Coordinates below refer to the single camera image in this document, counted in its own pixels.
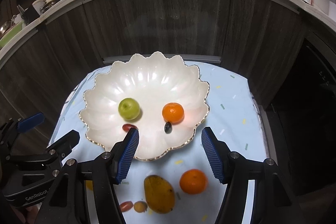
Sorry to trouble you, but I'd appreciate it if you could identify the small orange in bowl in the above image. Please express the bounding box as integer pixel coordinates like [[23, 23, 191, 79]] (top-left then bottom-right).
[[162, 102, 185, 124]]

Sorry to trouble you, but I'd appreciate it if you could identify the dark red grape tomato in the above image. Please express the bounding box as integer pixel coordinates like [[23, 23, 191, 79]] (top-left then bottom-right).
[[122, 123, 138, 132]]

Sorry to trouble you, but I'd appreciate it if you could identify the red cherry tomato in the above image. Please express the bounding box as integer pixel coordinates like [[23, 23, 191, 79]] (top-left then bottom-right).
[[120, 201, 133, 213]]

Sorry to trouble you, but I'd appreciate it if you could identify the white scalloped bowl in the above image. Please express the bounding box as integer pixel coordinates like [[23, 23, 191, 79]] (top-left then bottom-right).
[[79, 52, 210, 161]]

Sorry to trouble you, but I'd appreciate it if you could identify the large orange tangerine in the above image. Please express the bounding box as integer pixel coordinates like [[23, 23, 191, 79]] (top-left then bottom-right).
[[179, 169, 208, 195]]

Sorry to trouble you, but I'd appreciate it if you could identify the small yellow-brown fruit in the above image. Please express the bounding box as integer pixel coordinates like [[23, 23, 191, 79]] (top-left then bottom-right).
[[134, 201, 147, 213]]

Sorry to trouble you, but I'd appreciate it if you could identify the green dish basin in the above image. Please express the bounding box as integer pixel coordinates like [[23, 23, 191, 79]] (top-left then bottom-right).
[[0, 20, 24, 48]]

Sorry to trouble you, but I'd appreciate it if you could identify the yellow mango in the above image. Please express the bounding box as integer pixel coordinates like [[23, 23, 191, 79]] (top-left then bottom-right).
[[143, 174, 175, 214]]

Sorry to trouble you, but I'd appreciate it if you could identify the dark blueberry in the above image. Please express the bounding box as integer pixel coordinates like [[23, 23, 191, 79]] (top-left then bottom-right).
[[164, 122, 173, 134]]

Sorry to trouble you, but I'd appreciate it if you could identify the light blue patterned cloth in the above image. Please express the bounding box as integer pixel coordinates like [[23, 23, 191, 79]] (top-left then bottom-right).
[[51, 63, 268, 223]]

